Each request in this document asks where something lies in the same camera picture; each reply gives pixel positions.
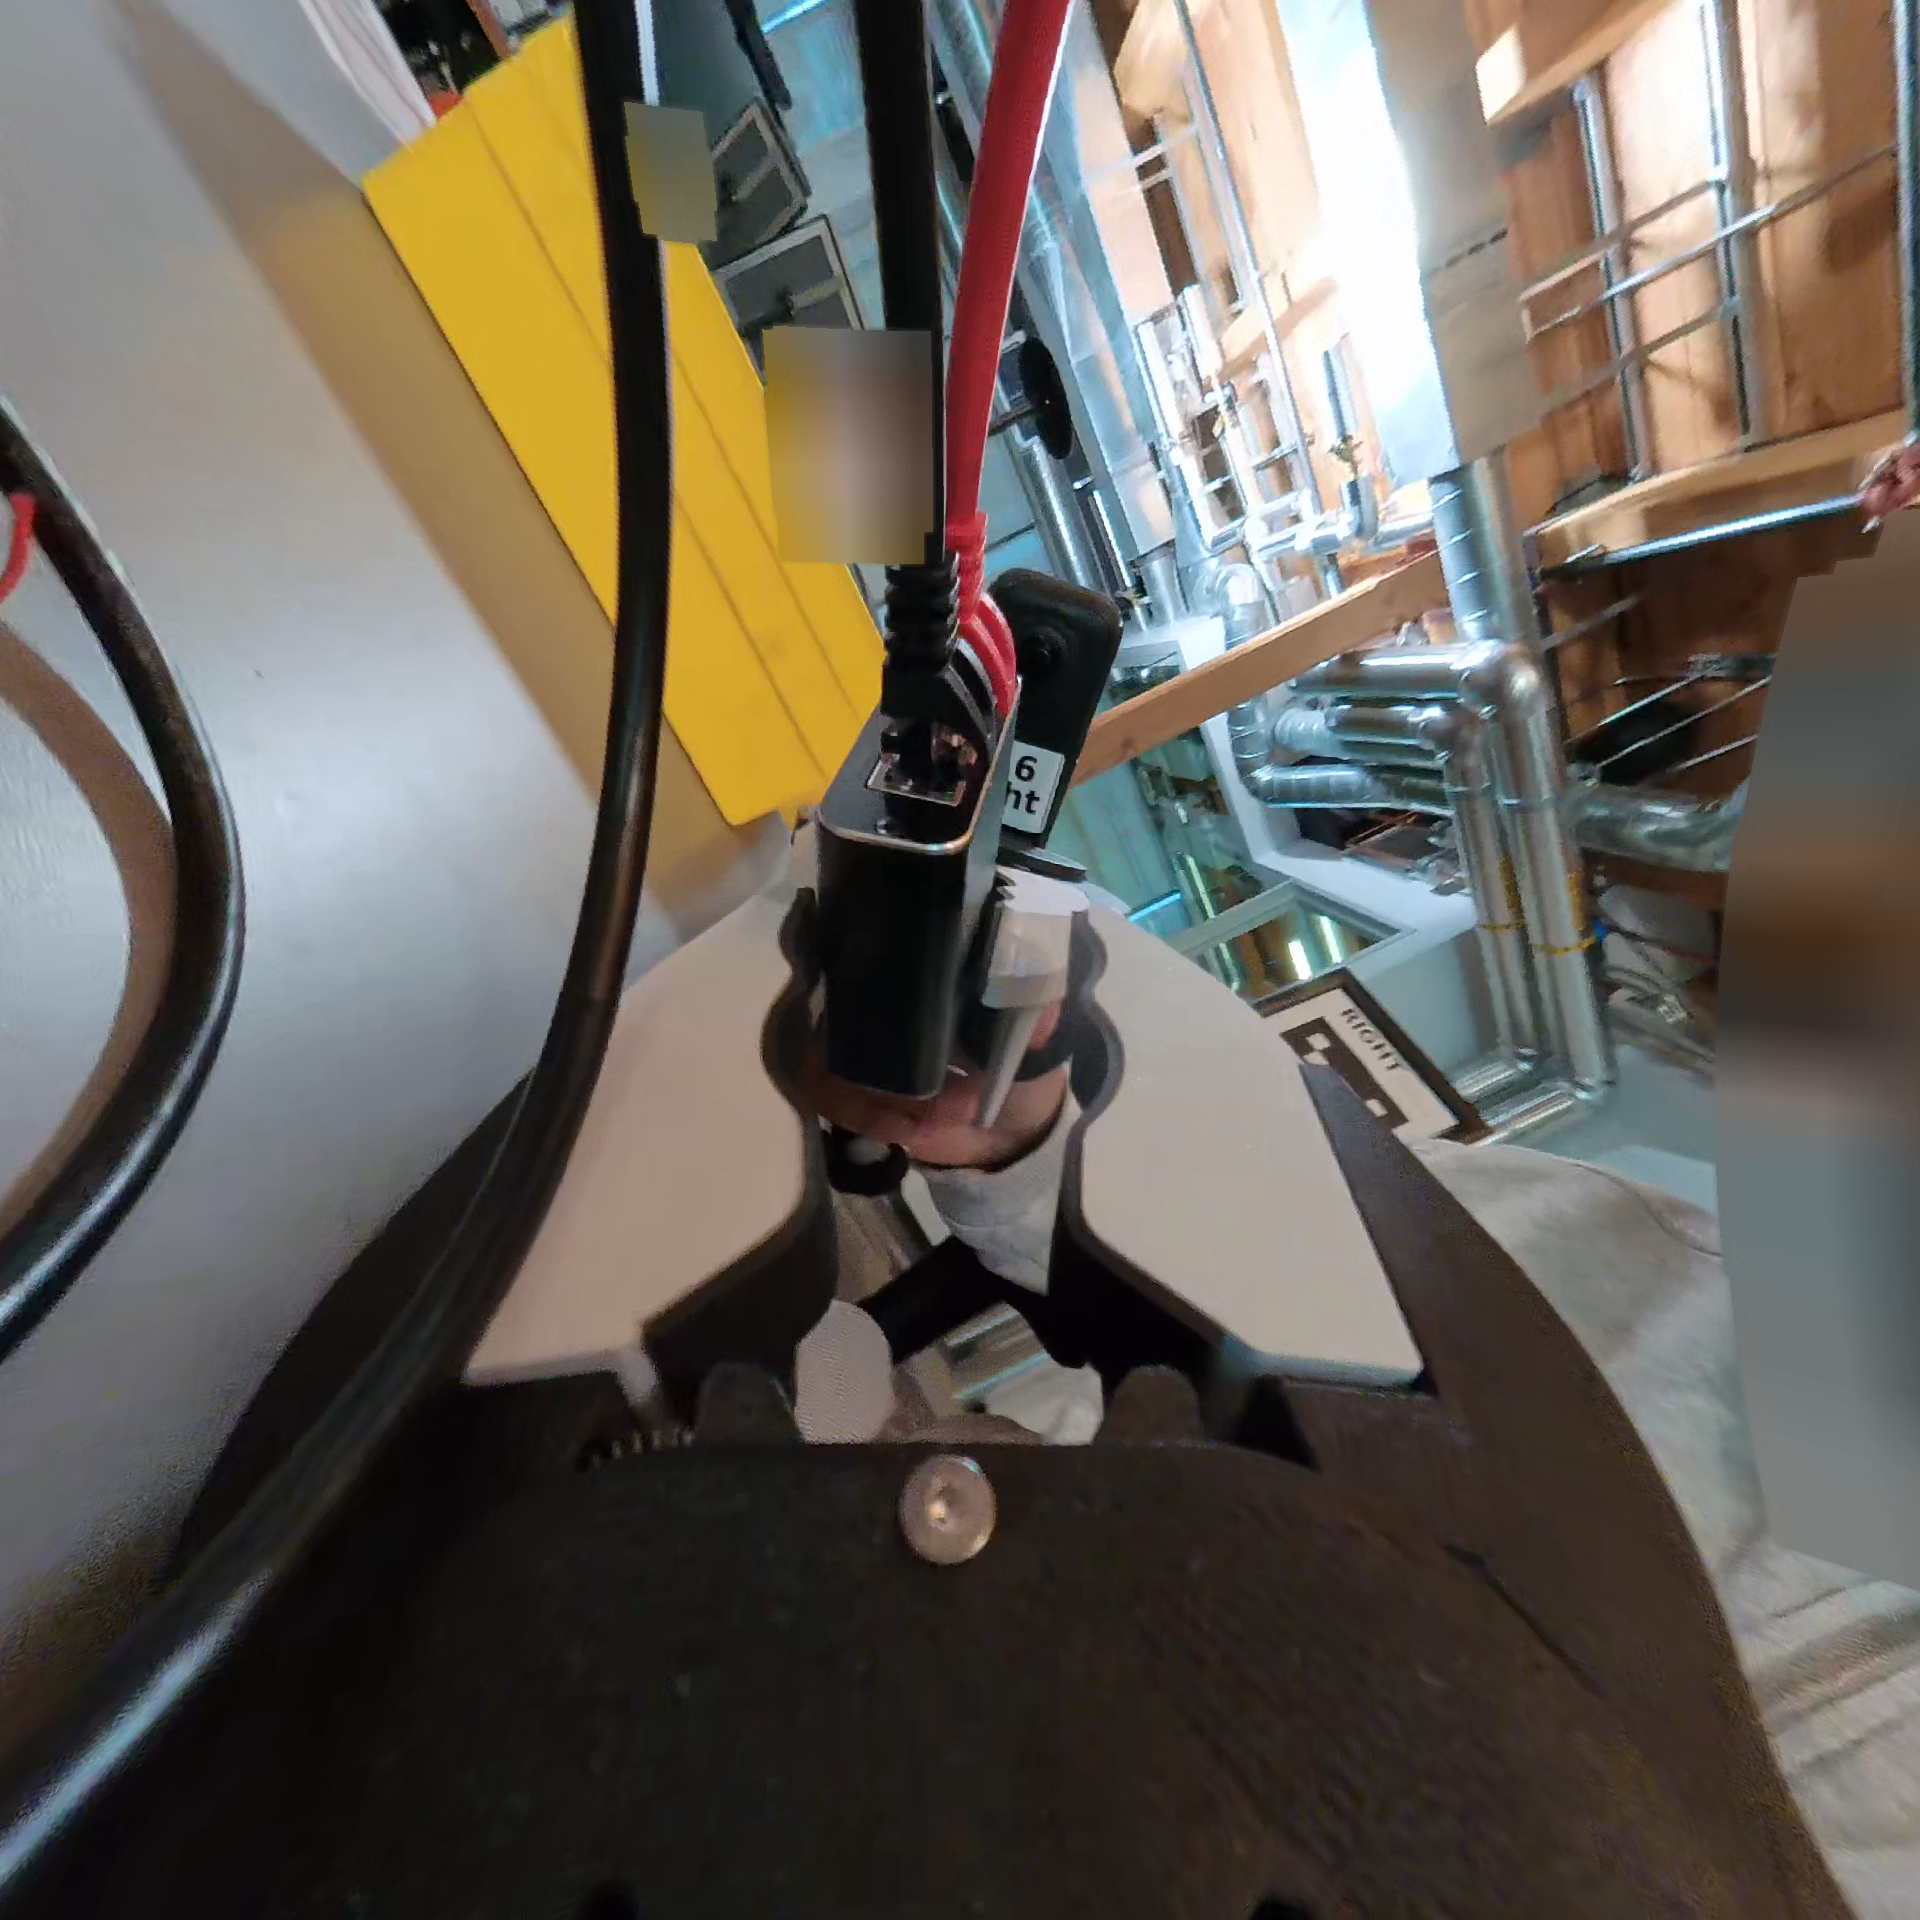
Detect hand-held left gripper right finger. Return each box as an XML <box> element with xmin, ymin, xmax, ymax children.
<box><xmin>1044</xmin><ymin>912</ymin><xmax>1427</xmax><ymax>1393</ymax></box>

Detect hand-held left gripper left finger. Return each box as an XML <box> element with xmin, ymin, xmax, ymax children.
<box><xmin>463</xmin><ymin>893</ymin><xmax>841</xmax><ymax>1415</ymax></box>

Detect black ethernet splitter box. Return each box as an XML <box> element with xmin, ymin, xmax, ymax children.
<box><xmin>813</xmin><ymin>702</ymin><xmax>1010</xmax><ymax>1098</ymax></box>

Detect red ethernet cable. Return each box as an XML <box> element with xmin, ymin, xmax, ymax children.
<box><xmin>937</xmin><ymin>0</ymin><xmax>1081</xmax><ymax>729</ymax></box>

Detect black ethernet cable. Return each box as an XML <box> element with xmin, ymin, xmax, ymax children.
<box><xmin>0</xmin><ymin>0</ymin><xmax>969</xmax><ymax>1912</ymax></box>

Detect yellow plastic bin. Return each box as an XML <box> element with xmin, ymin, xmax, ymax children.
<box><xmin>360</xmin><ymin>16</ymin><xmax>890</xmax><ymax>826</ymax></box>

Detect person's right hand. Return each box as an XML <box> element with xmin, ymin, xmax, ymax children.
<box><xmin>900</xmin><ymin>1066</ymin><xmax>1069</xmax><ymax>1174</ymax></box>

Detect framed marker sign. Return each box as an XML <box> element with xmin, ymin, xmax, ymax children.
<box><xmin>1253</xmin><ymin>967</ymin><xmax>1491</xmax><ymax>1149</ymax></box>

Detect person's grey sweatshirt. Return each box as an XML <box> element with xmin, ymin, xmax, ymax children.
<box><xmin>1410</xmin><ymin>1135</ymin><xmax>1920</xmax><ymax>1920</ymax></box>

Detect wooden post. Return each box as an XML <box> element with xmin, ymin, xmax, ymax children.
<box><xmin>1079</xmin><ymin>550</ymin><xmax>1450</xmax><ymax>782</ymax></box>

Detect silver duct pipes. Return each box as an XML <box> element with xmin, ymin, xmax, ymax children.
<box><xmin>1245</xmin><ymin>630</ymin><xmax>1623</xmax><ymax>1112</ymax></box>

